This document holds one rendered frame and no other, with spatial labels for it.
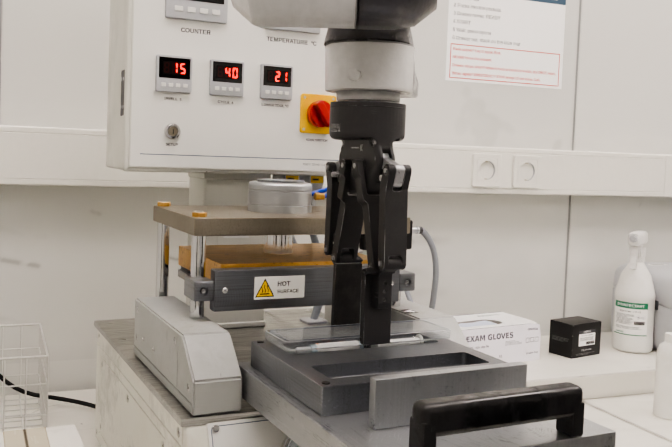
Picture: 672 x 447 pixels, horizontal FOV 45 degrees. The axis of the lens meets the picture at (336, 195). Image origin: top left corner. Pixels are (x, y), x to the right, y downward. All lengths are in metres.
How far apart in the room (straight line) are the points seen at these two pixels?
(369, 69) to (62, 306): 0.90
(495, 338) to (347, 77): 0.90
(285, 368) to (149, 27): 0.53
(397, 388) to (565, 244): 1.29
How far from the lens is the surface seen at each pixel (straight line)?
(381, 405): 0.65
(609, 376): 1.62
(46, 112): 1.49
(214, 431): 0.81
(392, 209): 0.75
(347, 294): 0.84
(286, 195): 0.96
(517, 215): 1.83
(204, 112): 1.10
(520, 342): 1.62
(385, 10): 0.70
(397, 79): 0.77
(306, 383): 0.70
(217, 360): 0.81
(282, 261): 0.93
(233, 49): 1.12
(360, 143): 0.79
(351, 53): 0.77
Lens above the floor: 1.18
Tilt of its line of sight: 3 degrees down
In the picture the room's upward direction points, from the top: 2 degrees clockwise
